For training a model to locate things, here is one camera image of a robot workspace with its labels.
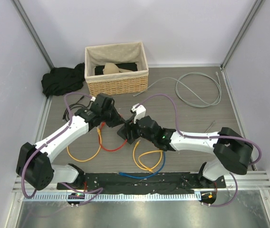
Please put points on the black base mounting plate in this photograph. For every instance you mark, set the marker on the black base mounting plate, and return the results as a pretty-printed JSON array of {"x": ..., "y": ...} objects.
[{"x": 161, "y": 183}]

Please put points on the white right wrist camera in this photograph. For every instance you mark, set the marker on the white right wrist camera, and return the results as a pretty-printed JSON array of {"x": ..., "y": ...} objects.
[{"x": 139, "y": 111}]

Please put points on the black cloth in basket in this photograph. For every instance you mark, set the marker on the black cloth in basket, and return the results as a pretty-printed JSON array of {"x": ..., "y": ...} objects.
[{"x": 129, "y": 66}]

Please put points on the black network switch box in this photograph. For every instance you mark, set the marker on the black network switch box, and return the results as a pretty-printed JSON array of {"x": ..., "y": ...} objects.
[{"x": 128, "y": 132}]

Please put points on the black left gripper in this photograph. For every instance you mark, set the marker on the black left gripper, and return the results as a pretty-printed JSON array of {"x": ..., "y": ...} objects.
[{"x": 117, "y": 119}]

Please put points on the wicker basket with liner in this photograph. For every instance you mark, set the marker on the wicker basket with liner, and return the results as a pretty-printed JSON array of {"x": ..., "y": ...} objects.
[{"x": 121, "y": 83}]

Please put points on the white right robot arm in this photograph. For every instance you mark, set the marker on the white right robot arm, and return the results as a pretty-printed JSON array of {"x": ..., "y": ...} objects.
[{"x": 232, "y": 152}]

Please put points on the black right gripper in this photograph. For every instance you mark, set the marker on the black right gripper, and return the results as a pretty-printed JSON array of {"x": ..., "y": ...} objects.
[{"x": 130, "y": 126}]

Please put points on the black cloth pile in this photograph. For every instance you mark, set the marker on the black cloth pile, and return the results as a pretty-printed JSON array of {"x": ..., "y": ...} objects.
[{"x": 62, "y": 80}]

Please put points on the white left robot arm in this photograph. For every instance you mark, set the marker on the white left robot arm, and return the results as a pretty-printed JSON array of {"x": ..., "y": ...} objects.
[{"x": 35, "y": 163}]

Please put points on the beige object in basket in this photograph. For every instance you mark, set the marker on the beige object in basket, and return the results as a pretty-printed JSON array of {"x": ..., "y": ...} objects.
[{"x": 111, "y": 68}]

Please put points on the aluminium front rail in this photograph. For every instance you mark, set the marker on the aluminium front rail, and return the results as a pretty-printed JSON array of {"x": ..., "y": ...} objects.
[{"x": 252, "y": 181}]

